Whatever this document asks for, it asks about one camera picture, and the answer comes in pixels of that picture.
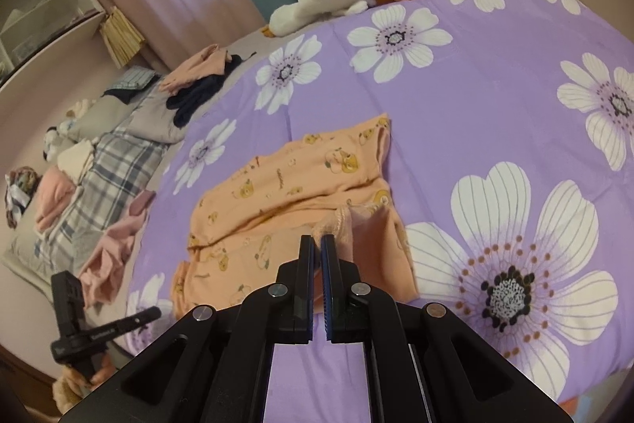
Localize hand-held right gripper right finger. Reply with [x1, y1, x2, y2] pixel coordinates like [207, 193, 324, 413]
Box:
[321, 235, 571, 423]

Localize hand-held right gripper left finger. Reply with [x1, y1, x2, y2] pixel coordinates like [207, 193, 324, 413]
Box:
[57, 235, 316, 423]

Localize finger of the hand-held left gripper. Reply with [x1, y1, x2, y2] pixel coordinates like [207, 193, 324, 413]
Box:
[111, 307, 162, 335]

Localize orange printed baby shirt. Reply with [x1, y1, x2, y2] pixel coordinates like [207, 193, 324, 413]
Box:
[171, 115, 421, 321]

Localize dark navy clothes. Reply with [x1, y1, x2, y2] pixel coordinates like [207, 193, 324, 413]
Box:
[166, 52, 248, 130]

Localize folded pink clothes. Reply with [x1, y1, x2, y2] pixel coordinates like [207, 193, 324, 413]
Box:
[159, 44, 229, 96]

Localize crumpled pink garment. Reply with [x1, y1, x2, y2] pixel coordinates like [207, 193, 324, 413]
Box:
[79, 190, 158, 309]

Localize folded pink cloth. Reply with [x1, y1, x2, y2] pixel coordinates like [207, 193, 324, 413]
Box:
[34, 169, 79, 233]

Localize multicoloured crumpled cloth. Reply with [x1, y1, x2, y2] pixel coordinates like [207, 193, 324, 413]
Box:
[4, 165, 40, 228]

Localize cream folded cloth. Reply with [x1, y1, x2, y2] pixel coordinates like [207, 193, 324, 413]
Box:
[55, 140, 97, 180]

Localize purple floral blanket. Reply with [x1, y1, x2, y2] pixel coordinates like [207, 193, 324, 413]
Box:
[124, 0, 634, 406]

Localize small plush toys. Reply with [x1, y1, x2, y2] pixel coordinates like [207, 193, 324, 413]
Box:
[44, 98, 97, 162]

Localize grey pillow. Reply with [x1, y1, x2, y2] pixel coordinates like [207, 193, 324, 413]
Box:
[67, 86, 191, 145]

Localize blue striped pillow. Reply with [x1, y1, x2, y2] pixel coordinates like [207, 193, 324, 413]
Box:
[103, 66, 166, 98]

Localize yellow striped hanging fabric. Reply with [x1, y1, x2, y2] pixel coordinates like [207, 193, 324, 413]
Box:
[99, 6, 145, 68]

